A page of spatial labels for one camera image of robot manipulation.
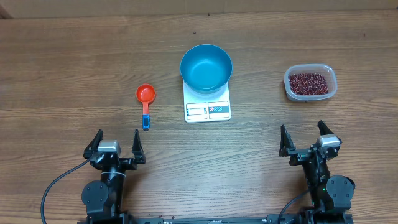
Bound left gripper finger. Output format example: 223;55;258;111
132;129;146;159
83;129;103;159

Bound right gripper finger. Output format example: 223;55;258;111
318;120;333;136
279;124;295;157

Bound orange measuring scoop blue handle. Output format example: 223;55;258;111
136;83;156;131

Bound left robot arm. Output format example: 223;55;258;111
81;129;146;224

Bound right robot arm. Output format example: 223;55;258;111
276;121;355;223

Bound white kitchen scale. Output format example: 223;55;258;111
183;82;231;123

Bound blue bowl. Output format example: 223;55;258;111
180;44;233;94

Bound red beans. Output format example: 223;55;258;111
288;73;328;95

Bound clear plastic container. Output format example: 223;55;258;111
284;64;338;101

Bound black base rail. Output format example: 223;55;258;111
132;214;306;224

